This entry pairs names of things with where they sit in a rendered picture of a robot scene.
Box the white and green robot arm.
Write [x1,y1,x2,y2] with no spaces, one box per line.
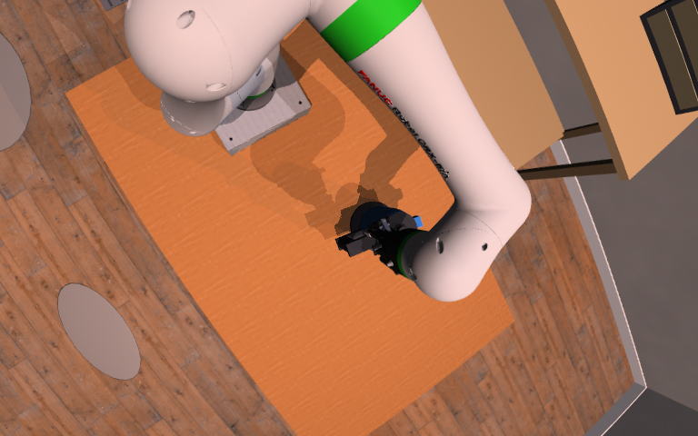
[124,0,532,302]

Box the dark grey round disc with centre stud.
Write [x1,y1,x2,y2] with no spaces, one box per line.
[350,202,388,232]

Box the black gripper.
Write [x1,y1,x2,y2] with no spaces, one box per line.
[362,216,399,267]

